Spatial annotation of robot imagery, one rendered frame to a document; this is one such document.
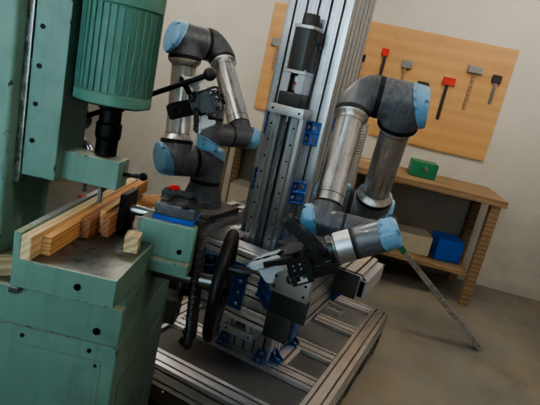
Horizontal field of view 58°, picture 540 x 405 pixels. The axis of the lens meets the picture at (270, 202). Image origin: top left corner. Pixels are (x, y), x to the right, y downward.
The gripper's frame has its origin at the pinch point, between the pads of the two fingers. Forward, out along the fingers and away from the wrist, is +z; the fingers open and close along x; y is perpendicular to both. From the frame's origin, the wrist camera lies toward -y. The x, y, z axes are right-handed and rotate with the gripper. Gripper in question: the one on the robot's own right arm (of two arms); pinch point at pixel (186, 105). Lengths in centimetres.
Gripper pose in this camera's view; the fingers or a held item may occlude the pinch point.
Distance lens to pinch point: 131.1
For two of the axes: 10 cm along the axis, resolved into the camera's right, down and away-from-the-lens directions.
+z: -0.7, 2.1, -9.7
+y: 9.6, -2.3, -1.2
